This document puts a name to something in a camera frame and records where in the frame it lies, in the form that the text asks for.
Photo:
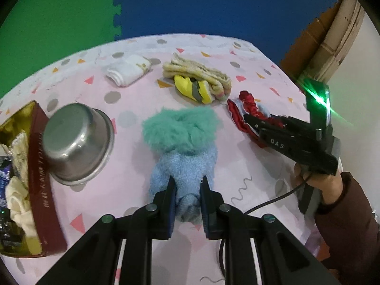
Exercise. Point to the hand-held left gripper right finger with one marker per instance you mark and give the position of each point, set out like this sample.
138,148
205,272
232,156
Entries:
207,210

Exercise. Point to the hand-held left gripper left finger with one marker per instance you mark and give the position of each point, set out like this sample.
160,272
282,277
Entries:
170,207

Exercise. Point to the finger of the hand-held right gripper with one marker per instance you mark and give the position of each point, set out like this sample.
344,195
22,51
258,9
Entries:
261,126
299,129

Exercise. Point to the red and white cloth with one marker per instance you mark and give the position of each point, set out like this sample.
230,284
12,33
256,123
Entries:
236,121

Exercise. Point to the light blue fluffy cloth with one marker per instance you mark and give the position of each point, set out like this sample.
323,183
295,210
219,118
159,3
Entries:
184,166

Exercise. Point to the yellow cloth with grey stripe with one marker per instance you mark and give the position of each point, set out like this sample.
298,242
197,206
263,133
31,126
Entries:
185,87

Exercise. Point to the yellow checked towel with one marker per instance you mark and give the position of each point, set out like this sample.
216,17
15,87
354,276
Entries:
196,69

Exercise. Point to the red box with gold inside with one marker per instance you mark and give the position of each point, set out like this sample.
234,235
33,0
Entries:
41,184

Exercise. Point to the blue snack packet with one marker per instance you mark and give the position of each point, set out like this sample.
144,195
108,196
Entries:
4,181

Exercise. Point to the person's right forearm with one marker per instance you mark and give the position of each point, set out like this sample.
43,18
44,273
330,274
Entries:
347,228

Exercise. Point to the person's right hand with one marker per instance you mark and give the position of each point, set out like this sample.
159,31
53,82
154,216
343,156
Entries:
332,187

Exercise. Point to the teal fluffy scrunchie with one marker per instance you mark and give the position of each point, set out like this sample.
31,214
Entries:
178,127

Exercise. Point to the brown foam mat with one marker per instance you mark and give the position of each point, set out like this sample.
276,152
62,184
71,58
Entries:
302,41

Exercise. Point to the pink patterned tablecloth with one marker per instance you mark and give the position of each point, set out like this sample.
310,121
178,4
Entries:
133,101

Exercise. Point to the steel bowl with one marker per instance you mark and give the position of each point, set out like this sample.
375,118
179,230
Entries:
74,136

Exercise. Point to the blue foam mat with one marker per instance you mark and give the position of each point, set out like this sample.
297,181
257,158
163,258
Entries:
222,6

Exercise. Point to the white folded socks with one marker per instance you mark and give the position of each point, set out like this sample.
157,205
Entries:
127,71

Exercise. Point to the green foam mat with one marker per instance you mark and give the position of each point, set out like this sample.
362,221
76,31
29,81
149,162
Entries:
59,20

